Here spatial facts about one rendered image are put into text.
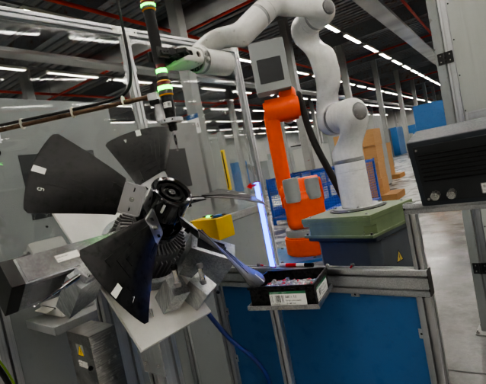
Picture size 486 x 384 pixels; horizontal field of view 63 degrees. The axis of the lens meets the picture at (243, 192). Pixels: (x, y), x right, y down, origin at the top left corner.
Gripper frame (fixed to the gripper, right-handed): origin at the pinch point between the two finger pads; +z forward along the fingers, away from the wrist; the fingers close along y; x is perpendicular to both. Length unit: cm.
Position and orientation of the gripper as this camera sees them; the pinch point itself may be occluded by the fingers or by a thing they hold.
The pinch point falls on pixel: (158, 55)
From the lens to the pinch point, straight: 128.3
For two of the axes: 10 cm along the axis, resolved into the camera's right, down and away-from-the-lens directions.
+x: -1.9, -9.8, -0.5
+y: -7.5, 1.1, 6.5
